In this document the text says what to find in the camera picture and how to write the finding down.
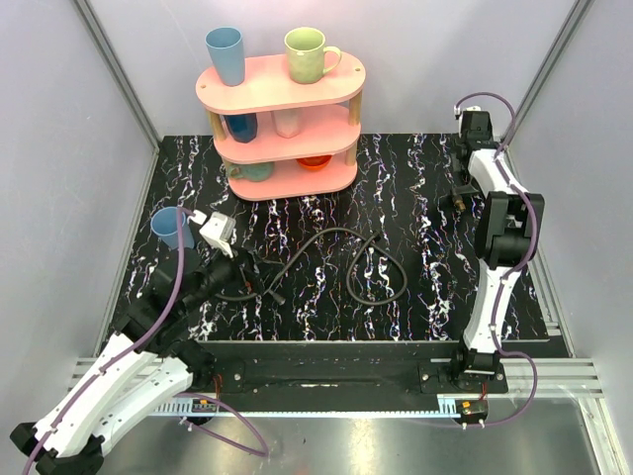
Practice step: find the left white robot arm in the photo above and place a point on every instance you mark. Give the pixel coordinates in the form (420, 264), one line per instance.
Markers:
(149, 359)

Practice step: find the light blue floor cup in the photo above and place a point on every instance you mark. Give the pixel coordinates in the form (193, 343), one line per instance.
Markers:
(163, 224)

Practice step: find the grey faucet valve fitting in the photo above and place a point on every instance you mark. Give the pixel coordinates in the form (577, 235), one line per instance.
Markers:
(457, 195)

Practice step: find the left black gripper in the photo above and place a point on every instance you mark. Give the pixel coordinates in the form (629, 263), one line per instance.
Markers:
(242, 267)

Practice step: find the orange bowl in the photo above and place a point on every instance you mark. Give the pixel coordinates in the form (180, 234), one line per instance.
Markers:
(314, 163)

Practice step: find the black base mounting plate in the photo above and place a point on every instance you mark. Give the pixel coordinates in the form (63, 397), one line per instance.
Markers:
(420, 367)

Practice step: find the light green mug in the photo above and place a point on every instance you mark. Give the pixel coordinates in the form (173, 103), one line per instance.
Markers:
(309, 59)

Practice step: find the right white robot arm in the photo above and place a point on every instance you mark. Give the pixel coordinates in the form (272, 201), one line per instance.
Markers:
(506, 239)

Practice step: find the pink three-tier shelf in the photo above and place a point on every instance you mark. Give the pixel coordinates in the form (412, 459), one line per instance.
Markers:
(330, 118)

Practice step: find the tall light blue cup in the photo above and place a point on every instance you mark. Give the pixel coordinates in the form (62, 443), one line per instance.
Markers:
(225, 47)

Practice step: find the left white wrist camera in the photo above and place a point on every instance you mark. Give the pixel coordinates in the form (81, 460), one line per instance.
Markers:
(217, 232)

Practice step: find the pale pink cup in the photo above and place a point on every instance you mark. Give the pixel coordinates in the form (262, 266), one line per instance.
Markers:
(287, 122)

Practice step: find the teal green mug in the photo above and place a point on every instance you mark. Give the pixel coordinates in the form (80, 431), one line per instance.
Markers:
(254, 172)

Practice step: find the dark blue cup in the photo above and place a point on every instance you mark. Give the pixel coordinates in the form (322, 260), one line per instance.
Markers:
(242, 127)

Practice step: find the black marble pattern mat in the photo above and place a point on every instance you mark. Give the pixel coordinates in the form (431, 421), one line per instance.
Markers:
(381, 260)

